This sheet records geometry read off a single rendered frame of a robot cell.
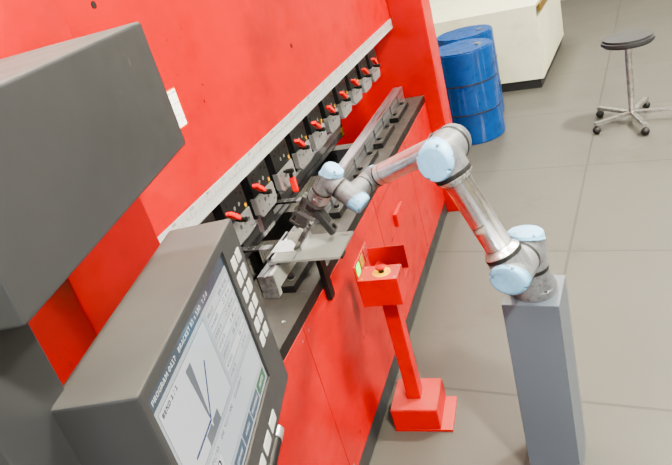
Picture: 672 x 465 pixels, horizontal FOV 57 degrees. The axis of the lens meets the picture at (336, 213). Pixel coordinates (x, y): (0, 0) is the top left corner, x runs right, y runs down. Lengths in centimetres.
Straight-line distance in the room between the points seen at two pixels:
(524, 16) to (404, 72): 271
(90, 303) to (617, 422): 215
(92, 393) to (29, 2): 70
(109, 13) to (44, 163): 104
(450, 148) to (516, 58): 505
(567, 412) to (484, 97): 360
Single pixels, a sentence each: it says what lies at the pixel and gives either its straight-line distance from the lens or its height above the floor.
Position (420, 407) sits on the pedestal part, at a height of 12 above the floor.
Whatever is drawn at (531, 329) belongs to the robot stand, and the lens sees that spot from 217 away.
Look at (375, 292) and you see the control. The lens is 242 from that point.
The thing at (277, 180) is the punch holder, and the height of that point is 123.
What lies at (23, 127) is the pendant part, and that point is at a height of 190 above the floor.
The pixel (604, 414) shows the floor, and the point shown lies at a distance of 285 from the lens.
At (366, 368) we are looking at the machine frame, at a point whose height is 31.
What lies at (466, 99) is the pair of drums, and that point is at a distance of 550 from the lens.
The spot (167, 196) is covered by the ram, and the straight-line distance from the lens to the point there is 175.
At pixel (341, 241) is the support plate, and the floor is 100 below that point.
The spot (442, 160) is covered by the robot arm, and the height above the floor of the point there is 134.
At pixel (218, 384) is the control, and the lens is 96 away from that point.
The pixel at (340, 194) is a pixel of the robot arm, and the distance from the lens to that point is 208.
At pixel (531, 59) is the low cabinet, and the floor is 31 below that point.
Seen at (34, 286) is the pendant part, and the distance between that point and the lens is 66.
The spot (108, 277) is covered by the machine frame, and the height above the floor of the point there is 153.
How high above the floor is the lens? 200
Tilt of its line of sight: 24 degrees down
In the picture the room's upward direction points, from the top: 16 degrees counter-clockwise
